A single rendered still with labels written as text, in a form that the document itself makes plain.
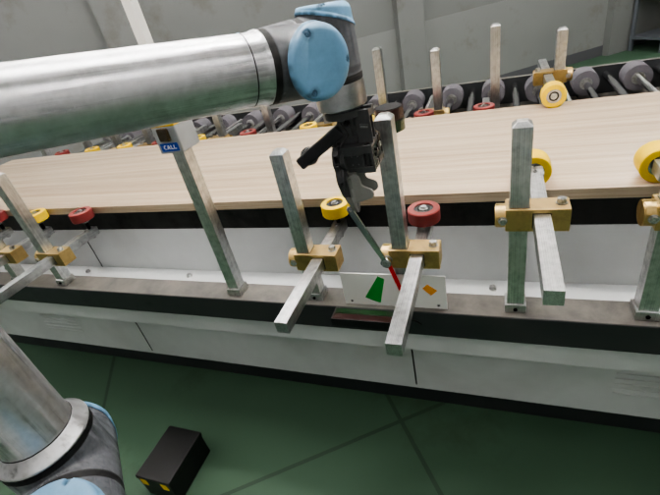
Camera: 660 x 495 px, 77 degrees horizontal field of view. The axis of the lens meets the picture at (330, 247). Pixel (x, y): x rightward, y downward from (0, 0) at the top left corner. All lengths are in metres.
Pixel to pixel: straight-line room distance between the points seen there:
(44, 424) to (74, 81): 0.54
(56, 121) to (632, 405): 1.60
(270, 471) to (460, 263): 1.01
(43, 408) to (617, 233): 1.22
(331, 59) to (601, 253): 0.90
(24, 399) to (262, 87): 0.57
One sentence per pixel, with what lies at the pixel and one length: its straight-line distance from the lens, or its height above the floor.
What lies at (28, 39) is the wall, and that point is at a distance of 4.76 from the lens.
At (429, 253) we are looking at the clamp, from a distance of 0.96.
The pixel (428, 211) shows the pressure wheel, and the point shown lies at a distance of 1.04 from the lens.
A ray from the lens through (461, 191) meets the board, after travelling 1.14.
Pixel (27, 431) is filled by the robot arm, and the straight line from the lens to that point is 0.83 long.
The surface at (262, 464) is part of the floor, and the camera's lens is 1.74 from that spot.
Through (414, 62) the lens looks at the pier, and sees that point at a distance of 5.06.
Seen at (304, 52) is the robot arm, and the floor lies 1.35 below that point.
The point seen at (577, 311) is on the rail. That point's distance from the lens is 1.08.
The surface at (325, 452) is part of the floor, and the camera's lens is 1.69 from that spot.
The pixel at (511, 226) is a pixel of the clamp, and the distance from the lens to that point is 0.92.
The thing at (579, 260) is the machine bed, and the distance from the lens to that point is 1.25.
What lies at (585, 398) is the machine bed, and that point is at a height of 0.16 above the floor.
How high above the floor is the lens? 1.41
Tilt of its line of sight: 31 degrees down
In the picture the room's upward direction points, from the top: 13 degrees counter-clockwise
